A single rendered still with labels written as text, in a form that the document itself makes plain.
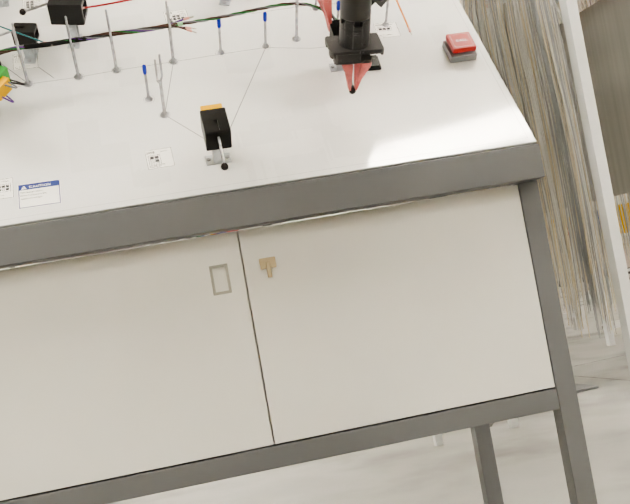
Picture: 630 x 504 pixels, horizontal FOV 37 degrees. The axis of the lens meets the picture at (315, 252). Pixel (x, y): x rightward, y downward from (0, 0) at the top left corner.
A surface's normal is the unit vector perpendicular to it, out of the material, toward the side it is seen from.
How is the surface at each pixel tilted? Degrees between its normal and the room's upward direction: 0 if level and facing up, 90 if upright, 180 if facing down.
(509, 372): 90
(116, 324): 90
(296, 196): 90
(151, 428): 90
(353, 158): 54
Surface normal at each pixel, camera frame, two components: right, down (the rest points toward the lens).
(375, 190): 0.16, -0.07
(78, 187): 0.03, -0.63
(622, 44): -0.94, 0.16
